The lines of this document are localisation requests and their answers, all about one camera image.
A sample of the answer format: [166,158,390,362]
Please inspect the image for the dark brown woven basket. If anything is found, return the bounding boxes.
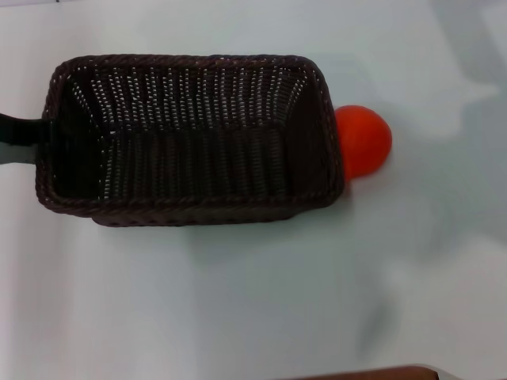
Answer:
[36,54,343,228]

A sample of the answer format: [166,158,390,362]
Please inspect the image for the red round tomato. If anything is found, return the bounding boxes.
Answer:
[334,104,394,180]

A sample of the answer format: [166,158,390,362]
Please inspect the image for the brown wooden edge piece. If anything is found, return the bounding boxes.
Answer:
[299,363,440,380]

